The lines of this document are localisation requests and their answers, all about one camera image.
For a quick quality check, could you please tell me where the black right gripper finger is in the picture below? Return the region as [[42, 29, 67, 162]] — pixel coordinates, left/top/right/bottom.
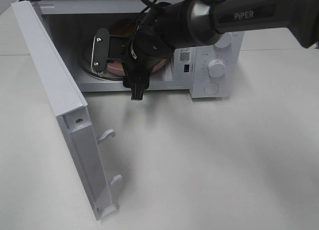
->
[[131, 81, 145, 100], [91, 28, 110, 74]]

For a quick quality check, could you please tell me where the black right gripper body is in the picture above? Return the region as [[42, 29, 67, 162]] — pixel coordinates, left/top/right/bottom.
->
[[108, 35, 160, 88]]

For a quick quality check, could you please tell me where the white microwave door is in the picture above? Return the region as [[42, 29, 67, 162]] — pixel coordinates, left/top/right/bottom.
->
[[11, 0, 122, 220]]

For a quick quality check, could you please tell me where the round white door button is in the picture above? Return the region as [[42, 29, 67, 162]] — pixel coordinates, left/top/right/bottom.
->
[[204, 82, 219, 95]]

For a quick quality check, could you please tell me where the white microwave knob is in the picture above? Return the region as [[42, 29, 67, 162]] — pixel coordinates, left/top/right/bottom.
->
[[207, 59, 227, 78], [215, 32, 232, 49]]

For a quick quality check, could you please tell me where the pink round plate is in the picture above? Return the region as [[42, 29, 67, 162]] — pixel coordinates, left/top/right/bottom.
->
[[107, 59, 167, 76]]

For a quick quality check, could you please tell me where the burger with lettuce and cheese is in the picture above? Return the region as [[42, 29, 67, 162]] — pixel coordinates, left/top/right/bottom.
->
[[109, 18, 140, 37]]

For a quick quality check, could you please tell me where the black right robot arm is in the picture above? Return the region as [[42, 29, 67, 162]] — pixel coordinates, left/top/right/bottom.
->
[[91, 0, 319, 100]]

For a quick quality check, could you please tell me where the glass microwave turntable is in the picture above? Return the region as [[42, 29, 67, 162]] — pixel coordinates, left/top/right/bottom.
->
[[77, 40, 172, 80]]

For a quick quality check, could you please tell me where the white microwave oven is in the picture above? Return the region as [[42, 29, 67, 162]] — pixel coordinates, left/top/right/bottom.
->
[[12, 0, 244, 102]]

